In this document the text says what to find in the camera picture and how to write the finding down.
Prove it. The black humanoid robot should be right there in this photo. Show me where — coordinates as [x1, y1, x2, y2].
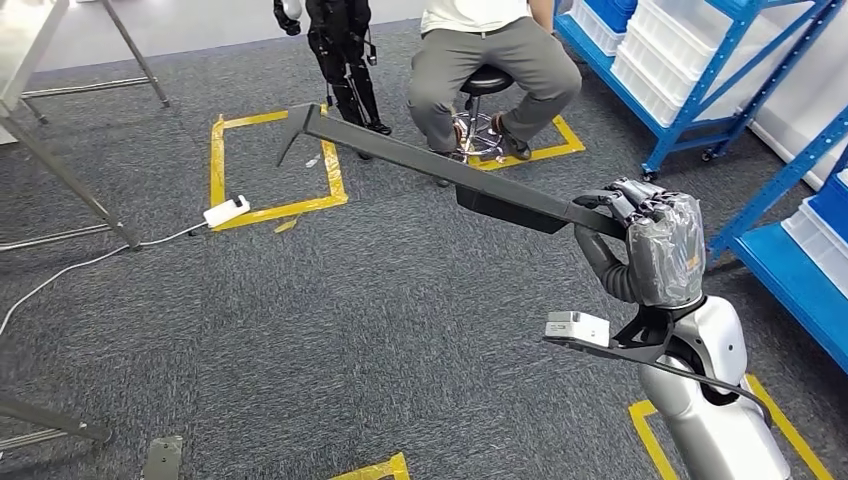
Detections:
[272, 0, 394, 161]

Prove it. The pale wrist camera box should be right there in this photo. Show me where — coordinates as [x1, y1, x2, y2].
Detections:
[543, 309, 613, 350]

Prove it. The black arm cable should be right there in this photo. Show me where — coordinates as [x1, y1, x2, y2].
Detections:
[655, 354, 774, 427]

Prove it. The black stool chrome base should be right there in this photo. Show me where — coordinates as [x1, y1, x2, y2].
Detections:
[453, 63, 516, 164]

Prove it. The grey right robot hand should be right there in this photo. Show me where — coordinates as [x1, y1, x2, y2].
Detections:
[572, 177, 708, 310]

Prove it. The white power strip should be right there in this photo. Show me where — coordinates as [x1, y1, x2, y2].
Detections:
[201, 193, 253, 230]

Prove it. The dark robot left foot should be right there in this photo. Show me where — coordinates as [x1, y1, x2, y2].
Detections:
[140, 435, 185, 480]

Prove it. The person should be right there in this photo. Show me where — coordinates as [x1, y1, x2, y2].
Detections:
[406, 0, 584, 164]

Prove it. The blue plastic crate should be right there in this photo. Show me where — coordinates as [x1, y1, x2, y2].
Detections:
[585, 0, 639, 34]
[806, 168, 848, 227]

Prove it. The long black plastic part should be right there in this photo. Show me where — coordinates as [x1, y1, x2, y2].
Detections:
[275, 101, 628, 241]

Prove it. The white power cable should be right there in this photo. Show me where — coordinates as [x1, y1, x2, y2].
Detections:
[0, 220, 209, 339]

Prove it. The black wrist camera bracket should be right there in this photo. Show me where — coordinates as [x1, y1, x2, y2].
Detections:
[543, 294, 708, 367]

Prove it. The yellow floor tape square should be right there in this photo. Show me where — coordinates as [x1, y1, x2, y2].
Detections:
[327, 451, 413, 480]
[208, 103, 350, 234]
[462, 113, 588, 173]
[626, 373, 837, 480]

